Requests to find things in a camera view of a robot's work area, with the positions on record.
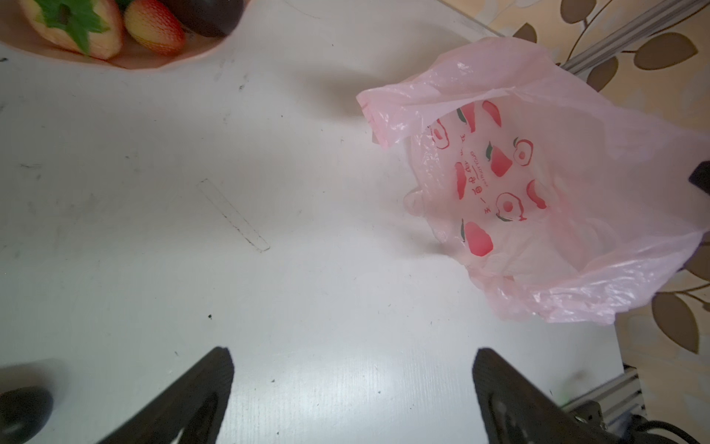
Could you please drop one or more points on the strawberry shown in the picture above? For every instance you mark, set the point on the strawberry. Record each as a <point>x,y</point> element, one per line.
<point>152,25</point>

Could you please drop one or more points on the pink fruit plate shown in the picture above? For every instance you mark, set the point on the pink fruit plate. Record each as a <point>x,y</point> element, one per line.
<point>18,35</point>

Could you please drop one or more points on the peach fruit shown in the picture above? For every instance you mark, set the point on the peach fruit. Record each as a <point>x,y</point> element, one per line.
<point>88,27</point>

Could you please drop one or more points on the pink plastic bag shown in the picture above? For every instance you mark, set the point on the pink plastic bag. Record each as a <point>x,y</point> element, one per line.
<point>557,202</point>

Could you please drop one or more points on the dark purple fruit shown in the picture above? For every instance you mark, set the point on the dark purple fruit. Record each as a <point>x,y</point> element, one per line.
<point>208,18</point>

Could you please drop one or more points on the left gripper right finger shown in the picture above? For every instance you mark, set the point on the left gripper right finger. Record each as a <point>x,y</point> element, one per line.
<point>515,411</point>

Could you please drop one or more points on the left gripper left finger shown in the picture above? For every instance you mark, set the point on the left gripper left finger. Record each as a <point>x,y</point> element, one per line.
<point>191,410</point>

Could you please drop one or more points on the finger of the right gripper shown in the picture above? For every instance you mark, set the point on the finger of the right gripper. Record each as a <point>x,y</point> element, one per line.
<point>700,178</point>

